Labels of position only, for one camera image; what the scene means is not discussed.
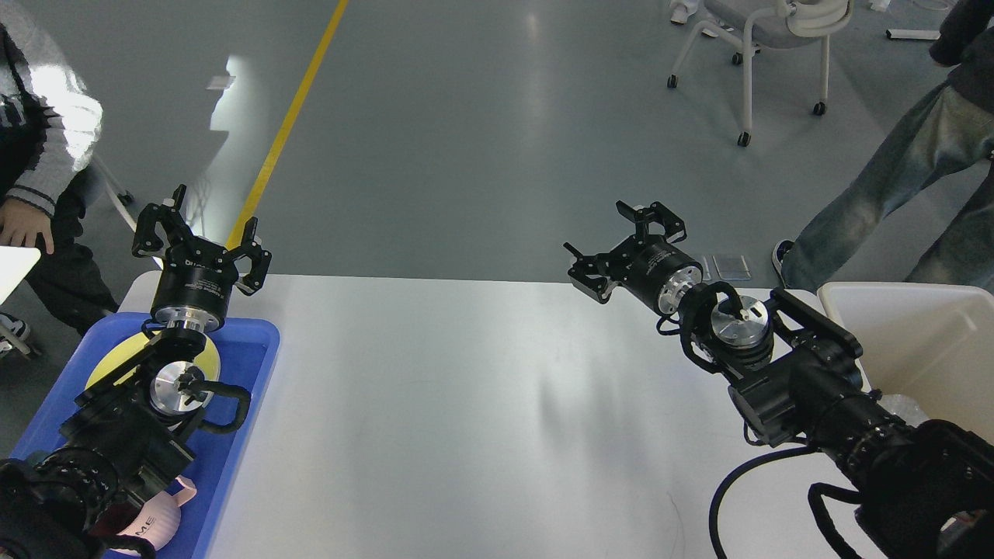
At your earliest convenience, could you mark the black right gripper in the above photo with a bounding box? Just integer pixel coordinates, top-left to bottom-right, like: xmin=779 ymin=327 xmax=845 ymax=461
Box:
xmin=562 ymin=200 xmax=704 ymax=316

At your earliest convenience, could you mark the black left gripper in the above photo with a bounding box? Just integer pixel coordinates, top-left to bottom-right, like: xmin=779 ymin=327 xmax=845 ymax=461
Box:
xmin=131 ymin=185 xmax=271 ymax=333

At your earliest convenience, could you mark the yellow plastic plate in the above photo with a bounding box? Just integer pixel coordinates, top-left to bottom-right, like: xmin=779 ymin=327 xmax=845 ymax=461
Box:
xmin=85 ymin=334 xmax=221 ymax=429

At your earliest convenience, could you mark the pink HOME mug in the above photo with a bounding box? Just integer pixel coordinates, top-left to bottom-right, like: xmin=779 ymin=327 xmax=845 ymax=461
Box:
xmin=103 ymin=475 xmax=196 ymax=551

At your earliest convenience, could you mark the silver foil bag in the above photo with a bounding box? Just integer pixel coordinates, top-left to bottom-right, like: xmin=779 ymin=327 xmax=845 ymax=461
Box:
xmin=879 ymin=394 xmax=931 ymax=428

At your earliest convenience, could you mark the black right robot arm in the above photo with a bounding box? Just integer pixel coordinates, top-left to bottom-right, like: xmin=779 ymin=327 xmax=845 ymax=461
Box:
xmin=565 ymin=201 xmax=993 ymax=558

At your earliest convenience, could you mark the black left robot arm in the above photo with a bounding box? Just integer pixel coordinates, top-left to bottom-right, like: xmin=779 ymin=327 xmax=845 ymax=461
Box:
xmin=1 ymin=185 xmax=271 ymax=558

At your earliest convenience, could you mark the left floor marker plate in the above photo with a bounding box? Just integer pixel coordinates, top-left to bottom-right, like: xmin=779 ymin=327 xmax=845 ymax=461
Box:
xmin=698 ymin=255 xmax=714 ymax=283

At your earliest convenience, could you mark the floor marker plate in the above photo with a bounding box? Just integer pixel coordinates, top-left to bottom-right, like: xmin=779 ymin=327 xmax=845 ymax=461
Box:
xmin=713 ymin=254 xmax=753 ymax=282
xmin=698 ymin=255 xmax=714 ymax=283

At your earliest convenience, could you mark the grey chair at left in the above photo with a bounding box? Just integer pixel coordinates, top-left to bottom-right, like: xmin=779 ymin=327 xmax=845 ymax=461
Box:
xmin=89 ymin=155 xmax=137 ymax=238

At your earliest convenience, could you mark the right floor marker plate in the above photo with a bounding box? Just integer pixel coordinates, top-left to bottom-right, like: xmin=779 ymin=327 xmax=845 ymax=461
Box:
xmin=713 ymin=254 xmax=753 ymax=282

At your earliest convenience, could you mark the blue plastic tray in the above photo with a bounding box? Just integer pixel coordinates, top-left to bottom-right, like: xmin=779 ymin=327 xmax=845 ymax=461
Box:
xmin=12 ymin=312 xmax=280 ymax=558

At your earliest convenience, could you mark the white side table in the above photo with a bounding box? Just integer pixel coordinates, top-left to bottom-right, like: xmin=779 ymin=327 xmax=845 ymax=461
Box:
xmin=0 ymin=245 xmax=40 ymax=304

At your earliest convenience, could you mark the standing person in dark clothes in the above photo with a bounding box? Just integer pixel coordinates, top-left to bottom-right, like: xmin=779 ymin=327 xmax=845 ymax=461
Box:
xmin=1 ymin=1 xmax=120 ymax=335

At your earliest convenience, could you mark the seated person in white tracksuit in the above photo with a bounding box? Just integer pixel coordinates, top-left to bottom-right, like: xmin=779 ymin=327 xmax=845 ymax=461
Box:
xmin=669 ymin=0 xmax=735 ymax=32

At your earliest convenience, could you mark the grey rolling chair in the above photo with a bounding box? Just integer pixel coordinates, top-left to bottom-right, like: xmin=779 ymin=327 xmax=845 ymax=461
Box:
xmin=666 ymin=1 xmax=854 ymax=148

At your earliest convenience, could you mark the white plastic bin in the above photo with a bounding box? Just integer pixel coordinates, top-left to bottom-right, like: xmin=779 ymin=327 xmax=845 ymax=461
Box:
xmin=818 ymin=282 xmax=993 ymax=442

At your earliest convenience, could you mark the walking person in grey trousers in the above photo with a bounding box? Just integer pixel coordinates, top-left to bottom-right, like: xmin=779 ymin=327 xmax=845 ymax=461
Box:
xmin=771 ymin=1 xmax=993 ymax=291

